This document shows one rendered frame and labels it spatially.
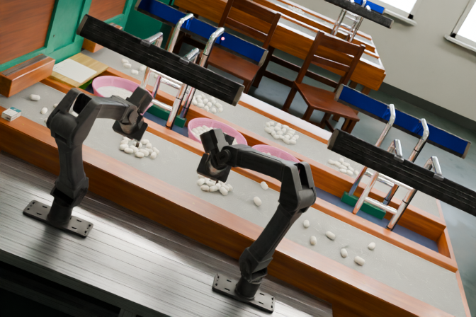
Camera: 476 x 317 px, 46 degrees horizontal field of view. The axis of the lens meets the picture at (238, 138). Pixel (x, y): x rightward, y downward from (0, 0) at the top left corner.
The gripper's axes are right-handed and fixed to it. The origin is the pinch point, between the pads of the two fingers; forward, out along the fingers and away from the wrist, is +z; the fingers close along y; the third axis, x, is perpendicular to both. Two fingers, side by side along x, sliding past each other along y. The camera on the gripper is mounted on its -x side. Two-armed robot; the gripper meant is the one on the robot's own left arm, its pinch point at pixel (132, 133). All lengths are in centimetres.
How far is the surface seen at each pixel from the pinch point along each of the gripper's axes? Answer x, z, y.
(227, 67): -117, 197, 2
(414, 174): -28, -3, -94
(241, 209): 5.8, 10.7, -44.8
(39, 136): 14.7, -3.4, 26.2
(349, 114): -129, 211, -95
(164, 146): -6.2, 24.8, -8.1
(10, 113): 11.9, -3.1, 38.4
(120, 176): 15.5, -4.4, -4.1
